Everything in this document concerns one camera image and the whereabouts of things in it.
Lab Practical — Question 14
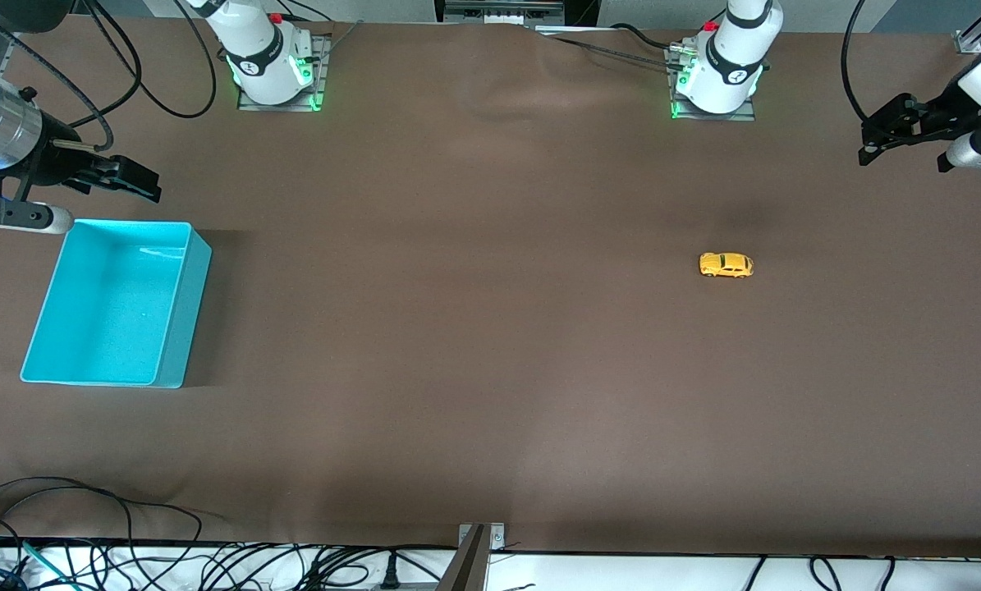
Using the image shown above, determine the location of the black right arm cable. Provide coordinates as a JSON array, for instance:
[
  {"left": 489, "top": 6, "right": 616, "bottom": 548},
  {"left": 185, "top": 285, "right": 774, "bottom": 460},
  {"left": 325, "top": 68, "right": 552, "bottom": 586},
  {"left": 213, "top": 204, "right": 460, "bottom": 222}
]
[{"left": 80, "top": 0, "right": 218, "bottom": 120}]

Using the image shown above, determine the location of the grey metal pole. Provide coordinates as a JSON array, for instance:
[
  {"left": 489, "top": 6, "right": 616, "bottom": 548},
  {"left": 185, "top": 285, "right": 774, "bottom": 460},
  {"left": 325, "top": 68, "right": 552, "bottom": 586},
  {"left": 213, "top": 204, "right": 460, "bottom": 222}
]
[{"left": 437, "top": 525, "right": 491, "bottom": 591}]

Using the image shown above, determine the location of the small metal bracket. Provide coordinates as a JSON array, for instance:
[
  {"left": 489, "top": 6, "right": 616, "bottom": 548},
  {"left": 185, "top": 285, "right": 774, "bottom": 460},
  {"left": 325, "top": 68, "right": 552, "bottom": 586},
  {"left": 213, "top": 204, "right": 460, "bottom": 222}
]
[{"left": 457, "top": 523, "right": 507, "bottom": 552}]

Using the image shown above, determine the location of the turquoise plastic bin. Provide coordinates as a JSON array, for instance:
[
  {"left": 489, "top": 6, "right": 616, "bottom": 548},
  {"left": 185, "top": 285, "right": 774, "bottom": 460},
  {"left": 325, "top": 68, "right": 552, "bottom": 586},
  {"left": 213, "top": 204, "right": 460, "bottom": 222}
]
[{"left": 20, "top": 219, "right": 213, "bottom": 389}]

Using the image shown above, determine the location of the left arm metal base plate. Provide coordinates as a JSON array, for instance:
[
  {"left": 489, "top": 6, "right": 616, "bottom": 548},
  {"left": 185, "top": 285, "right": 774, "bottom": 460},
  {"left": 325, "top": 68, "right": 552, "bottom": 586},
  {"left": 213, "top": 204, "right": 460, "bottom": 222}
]
[{"left": 665, "top": 45, "right": 756, "bottom": 122}]

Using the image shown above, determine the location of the teal cable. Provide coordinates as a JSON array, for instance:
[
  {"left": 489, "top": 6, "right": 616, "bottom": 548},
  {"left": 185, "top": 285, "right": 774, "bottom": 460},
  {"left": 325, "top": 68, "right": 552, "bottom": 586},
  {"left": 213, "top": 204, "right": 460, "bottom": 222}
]
[{"left": 0, "top": 535, "right": 76, "bottom": 591}]

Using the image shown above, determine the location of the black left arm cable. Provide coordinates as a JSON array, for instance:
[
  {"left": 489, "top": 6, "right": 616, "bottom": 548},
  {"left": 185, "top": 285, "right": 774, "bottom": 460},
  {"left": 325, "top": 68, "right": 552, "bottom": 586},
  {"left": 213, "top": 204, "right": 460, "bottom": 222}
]
[{"left": 840, "top": 0, "right": 878, "bottom": 124}]

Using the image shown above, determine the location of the yellow beetle toy car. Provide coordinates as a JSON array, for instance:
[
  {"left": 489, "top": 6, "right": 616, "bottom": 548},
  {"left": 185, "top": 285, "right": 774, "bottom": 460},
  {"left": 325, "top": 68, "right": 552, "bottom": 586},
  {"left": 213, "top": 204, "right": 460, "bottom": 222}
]
[{"left": 699, "top": 252, "right": 754, "bottom": 279}]

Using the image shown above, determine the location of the grey metal device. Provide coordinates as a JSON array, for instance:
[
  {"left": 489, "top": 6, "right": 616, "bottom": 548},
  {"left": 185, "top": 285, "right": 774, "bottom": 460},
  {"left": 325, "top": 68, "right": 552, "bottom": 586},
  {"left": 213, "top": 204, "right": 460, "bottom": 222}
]
[{"left": 434, "top": 0, "right": 599, "bottom": 27}]

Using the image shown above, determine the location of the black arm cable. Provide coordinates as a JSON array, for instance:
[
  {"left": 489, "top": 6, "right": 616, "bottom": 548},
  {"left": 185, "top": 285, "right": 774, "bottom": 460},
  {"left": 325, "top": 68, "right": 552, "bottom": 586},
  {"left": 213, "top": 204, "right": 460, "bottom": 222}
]
[
  {"left": 80, "top": 0, "right": 218, "bottom": 120},
  {"left": 840, "top": 0, "right": 878, "bottom": 124}
]

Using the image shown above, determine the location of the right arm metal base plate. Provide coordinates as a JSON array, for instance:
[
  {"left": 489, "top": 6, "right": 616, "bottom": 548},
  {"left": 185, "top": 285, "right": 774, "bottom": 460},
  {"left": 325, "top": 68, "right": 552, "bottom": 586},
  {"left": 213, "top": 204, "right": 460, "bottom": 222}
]
[{"left": 237, "top": 34, "right": 332, "bottom": 112}]

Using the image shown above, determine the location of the brown table cloth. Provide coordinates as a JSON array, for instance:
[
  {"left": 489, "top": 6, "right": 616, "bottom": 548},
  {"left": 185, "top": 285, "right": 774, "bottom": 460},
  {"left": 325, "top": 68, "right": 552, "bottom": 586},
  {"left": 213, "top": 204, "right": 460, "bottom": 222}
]
[{"left": 0, "top": 15, "right": 981, "bottom": 557}]

